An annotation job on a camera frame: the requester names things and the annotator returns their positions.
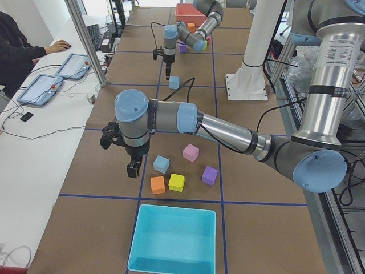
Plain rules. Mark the light blue plastic bin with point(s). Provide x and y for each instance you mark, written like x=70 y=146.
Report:
x=173 y=240

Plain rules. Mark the aluminium frame post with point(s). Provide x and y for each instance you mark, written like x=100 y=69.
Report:
x=85 y=39

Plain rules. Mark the pink plastic bin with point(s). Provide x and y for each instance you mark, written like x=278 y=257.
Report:
x=187 y=13

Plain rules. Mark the light pink foam block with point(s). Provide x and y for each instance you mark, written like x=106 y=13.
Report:
x=190 y=152

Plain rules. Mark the near teach pendant tablet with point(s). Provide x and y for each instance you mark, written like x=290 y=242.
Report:
x=41 y=90

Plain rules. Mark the far teach pendant tablet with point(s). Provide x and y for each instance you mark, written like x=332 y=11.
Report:
x=74 y=67

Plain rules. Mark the black smartphone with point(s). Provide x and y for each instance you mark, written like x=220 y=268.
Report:
x=25 y=117

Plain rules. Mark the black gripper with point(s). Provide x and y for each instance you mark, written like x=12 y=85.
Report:
x=137 y=152
x=169 y=59

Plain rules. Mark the orange foam block near blue bin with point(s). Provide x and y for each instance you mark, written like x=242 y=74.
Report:
x=157 y=185

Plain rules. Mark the white pedestal column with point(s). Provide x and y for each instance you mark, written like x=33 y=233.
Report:
x=248 y=82

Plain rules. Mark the yellow foam block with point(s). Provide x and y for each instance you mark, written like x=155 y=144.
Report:
x=176 y=182

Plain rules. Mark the green foam block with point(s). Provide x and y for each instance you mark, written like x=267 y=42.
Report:
x=205 y=45

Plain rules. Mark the violet foam block near pink bin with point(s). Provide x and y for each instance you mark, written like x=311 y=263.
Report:
x=182 y=48

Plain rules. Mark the black keyboard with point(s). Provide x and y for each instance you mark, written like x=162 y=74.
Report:
x=95 y=36

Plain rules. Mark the small metal cylinder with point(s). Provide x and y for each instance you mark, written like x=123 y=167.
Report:
x=91 y=98

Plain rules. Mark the light blue foam block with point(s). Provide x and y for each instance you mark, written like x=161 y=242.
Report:
x=161 y=164

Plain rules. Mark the pale blue foam block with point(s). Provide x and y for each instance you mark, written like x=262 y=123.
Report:
x=174 y=82

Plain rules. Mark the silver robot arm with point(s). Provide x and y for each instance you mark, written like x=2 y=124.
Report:
x=179 y=32
x=310 y=158

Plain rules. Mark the purple foam block near blue bin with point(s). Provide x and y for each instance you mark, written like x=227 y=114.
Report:
x=209 y=175

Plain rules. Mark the teach pendant tablet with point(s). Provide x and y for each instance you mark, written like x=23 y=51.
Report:
x=74 y=67
x=41 y=90

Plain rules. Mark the orange foam block near pink bin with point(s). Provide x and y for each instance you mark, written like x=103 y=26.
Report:
x=191 y=27

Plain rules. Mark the seated person in black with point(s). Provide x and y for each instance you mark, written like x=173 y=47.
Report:
x=18 y=57

